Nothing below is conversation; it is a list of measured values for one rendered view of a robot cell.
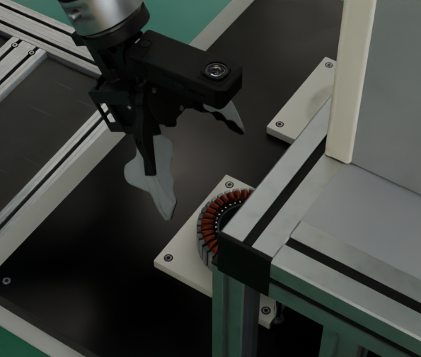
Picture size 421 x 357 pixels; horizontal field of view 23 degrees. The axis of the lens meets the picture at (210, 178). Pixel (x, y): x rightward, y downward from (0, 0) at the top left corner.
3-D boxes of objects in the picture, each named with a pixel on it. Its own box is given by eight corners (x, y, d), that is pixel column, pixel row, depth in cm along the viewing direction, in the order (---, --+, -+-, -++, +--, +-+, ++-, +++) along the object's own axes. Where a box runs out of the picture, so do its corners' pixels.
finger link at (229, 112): (217, 108, 118) (161, 81, 111) (256, 108, 114) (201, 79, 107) (211, 134, 117) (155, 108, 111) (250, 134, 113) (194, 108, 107)
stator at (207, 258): (176, 252, 114) (175, 231, 112) (235, 190, 120) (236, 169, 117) (258, 303, 110) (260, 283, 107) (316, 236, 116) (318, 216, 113)
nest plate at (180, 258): (153, 266, 115) (153, 260, 114) (226, 180, 123) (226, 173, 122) (269, 329, 109) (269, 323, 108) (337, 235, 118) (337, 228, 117)
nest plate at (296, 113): (265, 132, 128) (266, 126, 127) (324, 62, 136) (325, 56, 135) (373, 183, 123) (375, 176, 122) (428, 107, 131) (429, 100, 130)
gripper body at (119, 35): (153, 95, 113) (102, 2, 107) (210, 94, 107) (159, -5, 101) (112, 139, 109) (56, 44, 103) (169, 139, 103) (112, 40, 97)
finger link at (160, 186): (139, 216, 110) (135, 129, 109) (178, 220, 106) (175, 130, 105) (117, 219, 108) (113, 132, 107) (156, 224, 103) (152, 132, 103)
